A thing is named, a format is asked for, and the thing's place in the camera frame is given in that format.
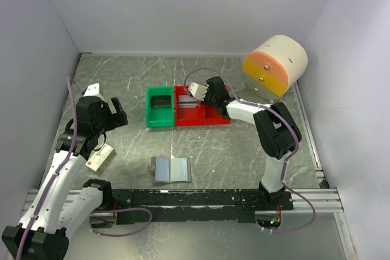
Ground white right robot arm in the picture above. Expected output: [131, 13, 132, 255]
[202, 77, 302, 210]

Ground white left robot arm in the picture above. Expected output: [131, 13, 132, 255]
[1, 96, 128, 259]

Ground silver card in red bin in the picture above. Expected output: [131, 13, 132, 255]
[177, 95, 199, 108]

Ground black card in green bin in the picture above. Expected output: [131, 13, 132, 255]
[151, 95, 172, 108]

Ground red plastic bin right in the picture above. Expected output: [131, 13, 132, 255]
[200, 93, 230, 125]

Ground red plastic bin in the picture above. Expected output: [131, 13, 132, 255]
[174, 85, 202, 127]
[200, 93, 230, 125]

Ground green plastic bin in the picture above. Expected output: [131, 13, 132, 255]
[145, 86, 175, 128]

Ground red plastic bin middle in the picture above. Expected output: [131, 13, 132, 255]
[174, 85, 202, 127]

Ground round beige drawer cabinet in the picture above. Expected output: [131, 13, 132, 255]
[242, 35, 308, 100]

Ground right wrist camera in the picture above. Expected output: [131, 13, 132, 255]
[188, 82, 208, 101]

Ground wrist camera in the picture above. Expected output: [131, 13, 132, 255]
[188, 82, 208, 101]
[83, 83, 104, 100]

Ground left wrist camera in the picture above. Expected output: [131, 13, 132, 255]
[83, 83, 104, 100]

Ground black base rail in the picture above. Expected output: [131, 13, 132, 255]
[76, 177, 295, 226]

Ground aluminium frame rail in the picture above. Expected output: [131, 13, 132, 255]
[21, 189, 344, 217]

